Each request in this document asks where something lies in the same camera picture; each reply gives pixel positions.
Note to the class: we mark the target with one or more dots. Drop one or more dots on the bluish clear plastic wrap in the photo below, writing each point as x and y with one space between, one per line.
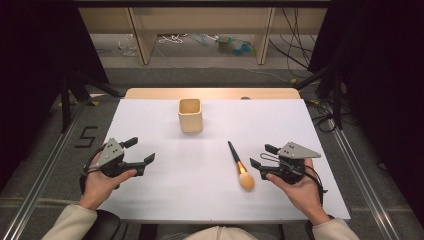
201 38

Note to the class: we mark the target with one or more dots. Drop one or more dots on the metal floor rail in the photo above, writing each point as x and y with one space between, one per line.
363 180
43 181

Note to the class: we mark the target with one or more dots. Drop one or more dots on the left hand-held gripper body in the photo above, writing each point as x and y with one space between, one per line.
111 154

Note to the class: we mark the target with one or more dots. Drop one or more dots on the light wooden desk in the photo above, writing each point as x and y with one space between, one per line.
143 40

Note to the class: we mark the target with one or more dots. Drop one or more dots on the person's beige torso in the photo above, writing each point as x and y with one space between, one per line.
220 234

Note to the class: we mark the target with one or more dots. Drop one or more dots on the clear plastic bag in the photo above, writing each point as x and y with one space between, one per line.
127 47

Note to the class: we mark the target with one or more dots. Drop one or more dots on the black curtain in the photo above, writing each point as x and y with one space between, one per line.
33 66
383 83

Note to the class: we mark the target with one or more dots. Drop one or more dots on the makeup brush with gold ferrule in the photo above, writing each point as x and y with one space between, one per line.
246 180

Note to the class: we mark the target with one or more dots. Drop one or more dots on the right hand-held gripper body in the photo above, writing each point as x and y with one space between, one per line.
295 151

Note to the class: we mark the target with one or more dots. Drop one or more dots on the cream square cup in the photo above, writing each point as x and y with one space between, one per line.
190 123

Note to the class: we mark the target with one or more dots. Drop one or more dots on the person's right hand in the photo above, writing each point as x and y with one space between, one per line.
303 195

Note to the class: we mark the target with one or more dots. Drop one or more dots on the white table sheet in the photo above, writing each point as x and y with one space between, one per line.
200 200

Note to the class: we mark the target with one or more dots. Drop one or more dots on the person's left hand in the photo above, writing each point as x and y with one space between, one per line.
100 186

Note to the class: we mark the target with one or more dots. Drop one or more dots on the black tripod stand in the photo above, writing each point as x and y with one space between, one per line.
337 100
65 106

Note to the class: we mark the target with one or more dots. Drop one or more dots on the colourful bottle pack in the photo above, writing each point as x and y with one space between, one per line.
235 46

